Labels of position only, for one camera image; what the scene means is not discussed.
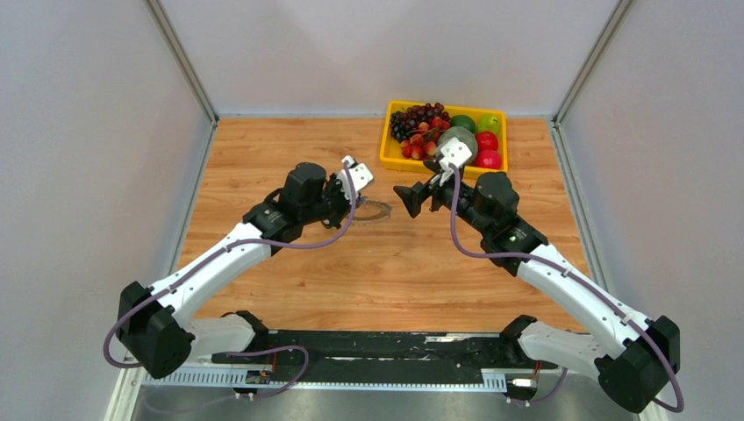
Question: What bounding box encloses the light green pear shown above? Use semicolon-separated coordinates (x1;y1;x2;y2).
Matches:
477;114;503;135

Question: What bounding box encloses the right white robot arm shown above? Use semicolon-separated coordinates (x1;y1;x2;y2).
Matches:
393;166;685;413

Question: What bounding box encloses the purple cable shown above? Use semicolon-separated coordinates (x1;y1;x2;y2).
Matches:
103;164;358;369
447;164;685;414

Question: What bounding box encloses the left aluminium frame post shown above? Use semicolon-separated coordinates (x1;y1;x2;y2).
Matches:
144;0;219;127

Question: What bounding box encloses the aluminium frame post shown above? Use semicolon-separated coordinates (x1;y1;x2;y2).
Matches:
144;0;219;127
552;0;635;127

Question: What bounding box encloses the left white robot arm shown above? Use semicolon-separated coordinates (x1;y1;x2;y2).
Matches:
103;156;375;379

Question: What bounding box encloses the right aluminium frame post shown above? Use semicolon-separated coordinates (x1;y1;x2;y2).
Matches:
552;0;635;127

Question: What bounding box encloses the white slotted cable duct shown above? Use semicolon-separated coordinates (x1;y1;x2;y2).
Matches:
140;366;508;393

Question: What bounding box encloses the green netted melon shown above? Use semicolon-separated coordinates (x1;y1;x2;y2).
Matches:
436;126;479;165

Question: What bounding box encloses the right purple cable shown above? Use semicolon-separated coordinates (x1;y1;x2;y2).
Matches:
447;164;685;414

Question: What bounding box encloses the red apple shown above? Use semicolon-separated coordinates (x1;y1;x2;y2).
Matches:
476;131;499;151

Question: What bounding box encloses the dark green lime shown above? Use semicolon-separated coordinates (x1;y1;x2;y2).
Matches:
450;114;477;133

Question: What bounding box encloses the dark grape bunch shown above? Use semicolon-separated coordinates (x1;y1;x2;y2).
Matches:
388;103;451;142

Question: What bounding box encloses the metal key organizer ring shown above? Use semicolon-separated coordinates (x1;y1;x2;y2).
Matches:
351;199;393;224

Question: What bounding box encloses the pink red peach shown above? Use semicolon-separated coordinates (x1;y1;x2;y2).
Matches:
473;149;503;170

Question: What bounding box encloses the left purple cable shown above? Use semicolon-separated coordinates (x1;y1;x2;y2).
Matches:
103;164;358;369

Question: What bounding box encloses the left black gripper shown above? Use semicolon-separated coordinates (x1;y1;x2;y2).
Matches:
301;173;361;230

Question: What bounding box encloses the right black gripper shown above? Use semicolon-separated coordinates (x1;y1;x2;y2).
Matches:
393;160;490;236

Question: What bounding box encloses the red cherry bunch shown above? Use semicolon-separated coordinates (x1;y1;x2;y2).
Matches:
391;117;451;161

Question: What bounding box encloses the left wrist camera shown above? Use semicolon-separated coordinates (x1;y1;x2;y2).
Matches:
337;155;375;202

